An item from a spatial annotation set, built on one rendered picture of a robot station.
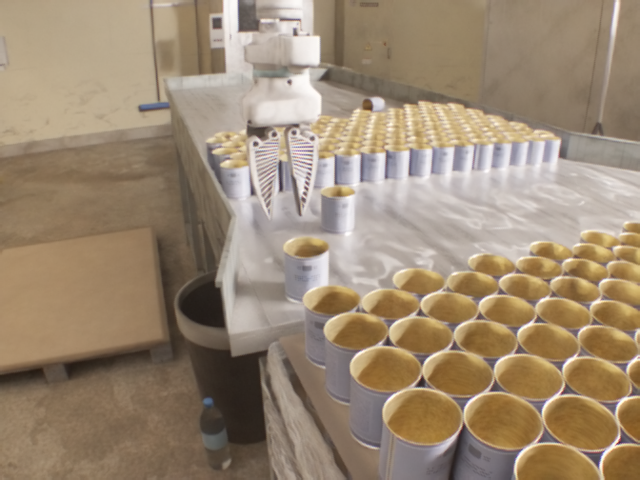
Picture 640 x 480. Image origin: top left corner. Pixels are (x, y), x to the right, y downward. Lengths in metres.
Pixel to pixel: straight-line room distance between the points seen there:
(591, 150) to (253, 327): 1.32
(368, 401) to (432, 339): 0.13
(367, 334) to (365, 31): 6.87
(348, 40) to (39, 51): 4.30
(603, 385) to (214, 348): 1.23
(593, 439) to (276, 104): 0.50
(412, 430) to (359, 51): 6.95
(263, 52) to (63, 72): 6.54
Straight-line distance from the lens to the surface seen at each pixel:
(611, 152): 1.71
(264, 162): 0.63
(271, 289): 0.75
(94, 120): 7.10
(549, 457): 0.43
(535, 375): 0.52
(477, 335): 0.55
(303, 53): 0.52
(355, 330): 0.55
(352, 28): 7.22
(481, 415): 0.46
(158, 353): 2.32
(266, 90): 0.59
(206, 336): 1.54
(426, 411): 0.46
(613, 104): 3.49
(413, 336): 0.55
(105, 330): 2.45
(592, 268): 0.75
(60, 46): 7.05
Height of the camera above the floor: 1.47
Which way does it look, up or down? 26 degrees down
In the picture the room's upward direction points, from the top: straight up
